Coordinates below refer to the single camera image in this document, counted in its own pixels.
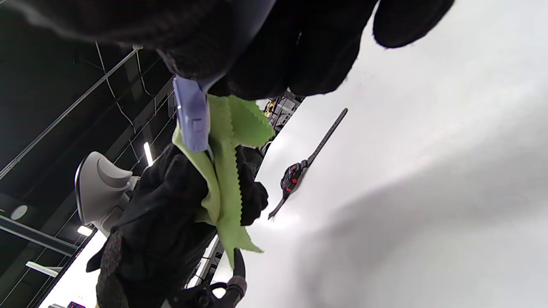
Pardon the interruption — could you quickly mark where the person's right hand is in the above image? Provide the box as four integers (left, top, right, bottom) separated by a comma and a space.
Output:
0, 0, 455, 101

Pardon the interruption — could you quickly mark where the person's left hand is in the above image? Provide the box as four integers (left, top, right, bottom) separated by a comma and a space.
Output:
86, 143, 269, 308

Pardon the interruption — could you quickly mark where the grey white hand controller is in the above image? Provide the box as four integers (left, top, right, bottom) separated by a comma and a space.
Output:
75, 152, 140, 236

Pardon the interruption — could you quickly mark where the green microfibre cloth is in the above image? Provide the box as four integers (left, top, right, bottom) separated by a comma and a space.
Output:
172, 94, 275, 268

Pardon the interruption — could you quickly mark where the light blue watch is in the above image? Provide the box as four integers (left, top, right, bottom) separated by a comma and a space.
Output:
172, 0, 277, 161

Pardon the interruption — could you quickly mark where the black red watch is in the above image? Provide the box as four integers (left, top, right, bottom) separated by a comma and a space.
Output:
268, 108, 348, 221

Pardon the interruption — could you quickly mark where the metal shelf rack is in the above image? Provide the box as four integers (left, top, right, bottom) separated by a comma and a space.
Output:
262, 90, 305, 133

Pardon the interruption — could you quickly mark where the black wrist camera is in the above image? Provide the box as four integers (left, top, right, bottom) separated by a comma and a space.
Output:
169, 248, 248, 308

